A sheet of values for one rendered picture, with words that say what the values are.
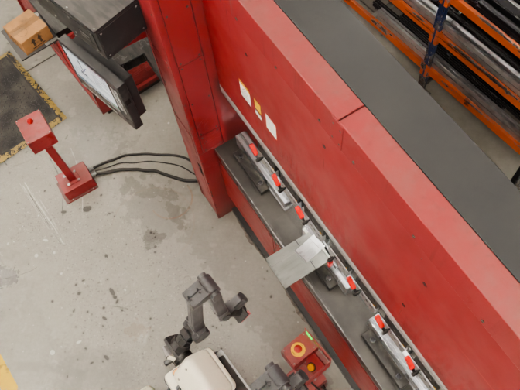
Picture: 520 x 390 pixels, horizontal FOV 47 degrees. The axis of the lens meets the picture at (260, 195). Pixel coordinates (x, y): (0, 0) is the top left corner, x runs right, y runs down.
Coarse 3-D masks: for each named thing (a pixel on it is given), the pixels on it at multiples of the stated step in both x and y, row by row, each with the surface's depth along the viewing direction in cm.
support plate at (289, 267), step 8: (296, 240) 302; (304, 240) 302; (288, 248) 300; (296, 248) 300; (272, 256) 299; (280, 256) 299; (288, 256) 298; (296, 256) 298; (320, 256) 297; (272, 264) 297; (280, 264) 297; (288, 264) 297; (296, 264) 296; (304, 264) 296; (320, 264) 296; (280, 272) 295; (288, 272) 295; (296, 272) 295; (304, 272) 294; (280, 280) 293; (288, 280) 293; (296, 280) 293
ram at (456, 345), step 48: (240, 48) 234; (240, 96) 274; (288, 96) 213; (288, 144) 245; (336, 192) 222; (336, 240) 258; (384, 240) 203; (384, 288) 232; (432, 288) 187; (432, 336) 211; (480, 336) 173; (480, 384) 194
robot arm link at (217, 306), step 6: (198, 276) 232; (216, 294) 229; (210, 300) 239; (216, 300) 233; (222, 300) 249; (210, 306) 261; (216, 306) 249; (222, 306) 254; (216, 312) 255; (222, 312) 259; (228, 312) 263; (222, 318) 264
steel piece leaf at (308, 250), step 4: (308, 240) 301; (304, 244) 301; (308, 244) 300; (312, 244) 300; (300, 248) 300; (304, 248) 300; (308, 248) 299; (312, 248) 299; (316, 248) 299; (296, 252) 297; (300, 252) 299; (304, 252) 299; (308, 252) 298; (312, 252) 298; (316, 252) 298; (300, 256) 296; (304, 256) 298; (308, 256) 298; (312, 256) 297; (304, 260) 295; (308, 260) 297
